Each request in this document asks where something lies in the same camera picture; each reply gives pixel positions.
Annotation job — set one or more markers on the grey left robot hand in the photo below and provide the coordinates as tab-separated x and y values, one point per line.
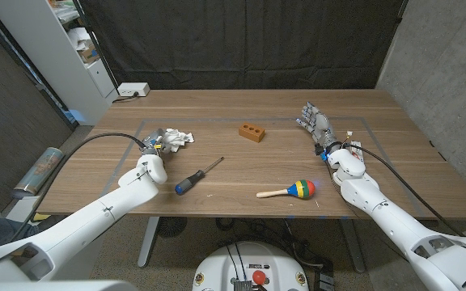
154	141

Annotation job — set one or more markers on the orange brick block with holes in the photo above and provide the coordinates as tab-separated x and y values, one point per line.
251	132

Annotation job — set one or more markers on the white shelf cabinet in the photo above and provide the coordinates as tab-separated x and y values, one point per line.
55	60

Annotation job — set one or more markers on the white robot torso base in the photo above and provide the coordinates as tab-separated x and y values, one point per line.
225	266

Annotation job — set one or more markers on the colourful striped wooden maraca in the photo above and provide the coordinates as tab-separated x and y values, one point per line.
302	189

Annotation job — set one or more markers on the red emergency stop button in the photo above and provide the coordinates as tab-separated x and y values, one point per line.
259	277

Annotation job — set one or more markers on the grey table leg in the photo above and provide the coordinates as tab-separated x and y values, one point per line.
148	242
353	246

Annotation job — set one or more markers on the white paper napkin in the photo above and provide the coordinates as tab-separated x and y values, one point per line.
178	138

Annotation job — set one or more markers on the cardboard box on shelf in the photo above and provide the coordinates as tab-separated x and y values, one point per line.
89	52

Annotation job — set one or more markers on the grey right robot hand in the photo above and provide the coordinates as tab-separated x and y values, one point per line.
320	125

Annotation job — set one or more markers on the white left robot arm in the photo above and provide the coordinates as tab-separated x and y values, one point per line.
95	210

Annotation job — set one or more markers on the white robot head cover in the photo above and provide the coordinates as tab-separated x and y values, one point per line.
55	286

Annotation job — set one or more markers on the round black fan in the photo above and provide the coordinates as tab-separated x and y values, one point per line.
171	226

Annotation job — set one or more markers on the rolled printed poster tube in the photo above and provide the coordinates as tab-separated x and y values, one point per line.
39	171

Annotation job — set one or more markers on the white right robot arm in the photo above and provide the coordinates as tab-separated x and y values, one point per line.
374	202

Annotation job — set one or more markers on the black cloth backdrop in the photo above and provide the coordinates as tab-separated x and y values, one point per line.
237	40

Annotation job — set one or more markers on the white power strip box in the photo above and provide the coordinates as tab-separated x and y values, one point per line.
132	89

